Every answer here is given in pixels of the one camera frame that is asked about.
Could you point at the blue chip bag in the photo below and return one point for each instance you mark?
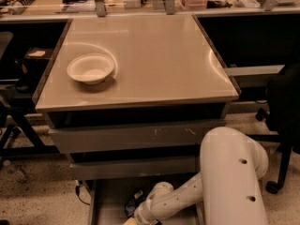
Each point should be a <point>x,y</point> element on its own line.
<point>133,202</point>

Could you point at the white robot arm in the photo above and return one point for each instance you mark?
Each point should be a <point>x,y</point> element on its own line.
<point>231,165</point>

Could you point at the open bottom drawer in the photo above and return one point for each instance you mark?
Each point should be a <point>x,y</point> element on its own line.
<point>110,196</point>

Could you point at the middle grey drawer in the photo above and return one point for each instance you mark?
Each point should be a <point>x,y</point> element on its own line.
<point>141,167</point>

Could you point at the grey drawer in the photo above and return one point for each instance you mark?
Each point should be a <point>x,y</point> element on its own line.
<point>141,167</point>
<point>131,136</point>

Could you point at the top grey drawer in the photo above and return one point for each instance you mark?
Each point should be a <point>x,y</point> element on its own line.
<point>131,136</point>

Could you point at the grey drawer cabinet with counter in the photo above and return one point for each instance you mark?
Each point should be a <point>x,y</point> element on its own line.
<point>165,71</point>

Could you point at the white paper bowl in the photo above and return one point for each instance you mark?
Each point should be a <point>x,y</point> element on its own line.
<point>92,68</point>

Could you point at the grey horizontal shelf beam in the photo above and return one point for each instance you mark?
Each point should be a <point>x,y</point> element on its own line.
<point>252,71</point>

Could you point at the black office chair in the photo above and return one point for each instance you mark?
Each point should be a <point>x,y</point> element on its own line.
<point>283,99</point>

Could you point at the black desk frame left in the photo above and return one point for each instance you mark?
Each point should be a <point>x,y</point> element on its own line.
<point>18,113</point>

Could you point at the grey metal post left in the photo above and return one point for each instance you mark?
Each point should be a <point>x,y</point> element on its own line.
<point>100,8</point>

